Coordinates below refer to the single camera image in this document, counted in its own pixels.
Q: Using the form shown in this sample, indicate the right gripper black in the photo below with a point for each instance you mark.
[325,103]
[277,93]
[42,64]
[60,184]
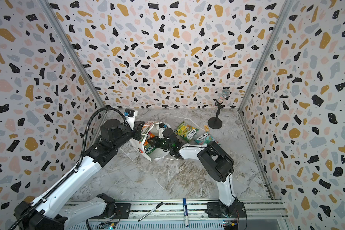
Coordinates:
[156,141]

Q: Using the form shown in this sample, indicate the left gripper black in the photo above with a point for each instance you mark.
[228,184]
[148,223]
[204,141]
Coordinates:
[137,129]

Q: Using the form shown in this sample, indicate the yellow green snack packet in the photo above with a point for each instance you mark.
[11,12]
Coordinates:
[186,131]

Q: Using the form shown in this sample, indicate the white paper bag red flowers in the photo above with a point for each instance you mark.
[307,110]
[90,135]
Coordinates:
[151,129]

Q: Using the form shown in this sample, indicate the teal pink snack packet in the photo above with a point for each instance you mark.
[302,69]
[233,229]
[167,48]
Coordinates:
[205,139]

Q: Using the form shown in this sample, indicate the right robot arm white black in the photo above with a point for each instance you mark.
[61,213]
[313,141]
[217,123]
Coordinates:
[216,161]

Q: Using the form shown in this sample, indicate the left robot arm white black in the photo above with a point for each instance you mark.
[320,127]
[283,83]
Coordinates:
[48,211]

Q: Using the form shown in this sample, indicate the microphone on black stand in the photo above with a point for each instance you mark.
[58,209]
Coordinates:
[216,122]

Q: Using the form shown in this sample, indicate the blue white marker pen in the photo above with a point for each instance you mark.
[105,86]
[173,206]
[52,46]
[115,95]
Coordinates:
[186,218]

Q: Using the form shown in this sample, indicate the left circuit board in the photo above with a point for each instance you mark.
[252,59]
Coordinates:
[110,225]

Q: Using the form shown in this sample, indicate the circuit board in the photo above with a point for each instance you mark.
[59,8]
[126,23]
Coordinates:
[110,225]
[231,225]

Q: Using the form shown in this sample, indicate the right circuit board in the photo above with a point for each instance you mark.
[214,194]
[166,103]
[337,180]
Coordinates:
[231,225]

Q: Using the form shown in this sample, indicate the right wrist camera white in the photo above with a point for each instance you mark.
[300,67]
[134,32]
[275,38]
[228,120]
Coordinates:
[161,128]

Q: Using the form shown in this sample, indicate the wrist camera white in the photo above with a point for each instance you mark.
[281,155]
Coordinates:
[161,128]
[130,116]

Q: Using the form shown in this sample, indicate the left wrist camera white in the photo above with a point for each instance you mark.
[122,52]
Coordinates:
[130,116]

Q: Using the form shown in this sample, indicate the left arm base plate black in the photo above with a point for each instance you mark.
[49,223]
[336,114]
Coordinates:
[115,211]

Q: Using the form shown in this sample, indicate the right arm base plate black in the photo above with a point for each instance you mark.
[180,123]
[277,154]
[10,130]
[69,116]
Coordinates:
[218,210]

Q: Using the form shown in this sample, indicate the aluminium mounting rail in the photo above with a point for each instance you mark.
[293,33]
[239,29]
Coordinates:
[261,214]

